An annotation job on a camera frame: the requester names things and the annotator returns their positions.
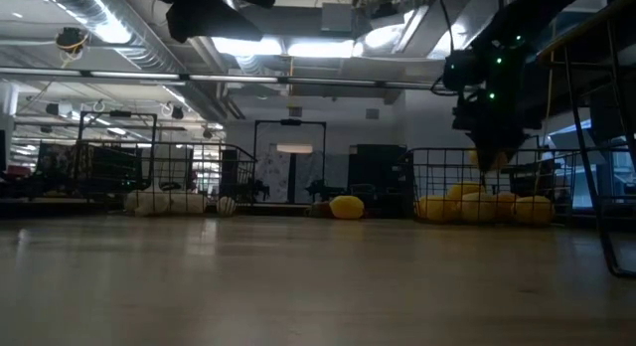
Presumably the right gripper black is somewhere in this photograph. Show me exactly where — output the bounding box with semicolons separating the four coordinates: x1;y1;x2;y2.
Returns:
440;37;529;172

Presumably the orange citrus fruit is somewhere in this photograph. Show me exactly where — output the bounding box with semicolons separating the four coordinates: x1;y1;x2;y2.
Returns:
495;192;517;222

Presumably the pale yellow lemon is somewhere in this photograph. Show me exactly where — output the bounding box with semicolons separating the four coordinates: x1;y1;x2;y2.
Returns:
459;192;498;224

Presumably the wire mesh basket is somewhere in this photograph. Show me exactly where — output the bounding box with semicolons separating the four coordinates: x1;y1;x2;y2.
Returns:
404;145;577;224
539;0;636;279
111;140;258;214

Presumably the ceiling light panel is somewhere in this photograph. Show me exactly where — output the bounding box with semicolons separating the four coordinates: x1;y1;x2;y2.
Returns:
286;39;357;60
211;35;285;58
364;10;414;51

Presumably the black cabinet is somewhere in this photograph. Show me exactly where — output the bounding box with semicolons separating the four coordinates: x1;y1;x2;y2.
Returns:
347;143;409;208

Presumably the grey ceiling box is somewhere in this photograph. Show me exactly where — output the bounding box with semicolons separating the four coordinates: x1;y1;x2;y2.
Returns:
320;2;355;34

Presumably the yellow black ceiling reel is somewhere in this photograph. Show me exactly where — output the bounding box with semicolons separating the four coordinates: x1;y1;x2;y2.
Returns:
54;26;91;57

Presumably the glowing white lamp bar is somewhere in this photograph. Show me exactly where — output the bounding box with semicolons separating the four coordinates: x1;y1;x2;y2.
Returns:
275;143;315;155

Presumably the small black background robot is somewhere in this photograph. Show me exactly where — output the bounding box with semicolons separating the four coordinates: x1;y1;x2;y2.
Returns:
240;178;272;204
304;179;348;204

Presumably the red chili pepper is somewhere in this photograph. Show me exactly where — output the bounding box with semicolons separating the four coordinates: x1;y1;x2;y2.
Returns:
308;200;333;220

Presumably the small white garlic bulb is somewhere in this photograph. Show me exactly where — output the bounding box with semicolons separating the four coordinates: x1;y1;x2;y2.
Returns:
123;191;171;218

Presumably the ribbed silver air duct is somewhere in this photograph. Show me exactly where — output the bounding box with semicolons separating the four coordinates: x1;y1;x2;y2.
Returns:
42;0;185;74

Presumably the long ceiling light rail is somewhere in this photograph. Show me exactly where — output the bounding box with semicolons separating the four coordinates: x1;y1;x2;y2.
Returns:
0;66;438;92

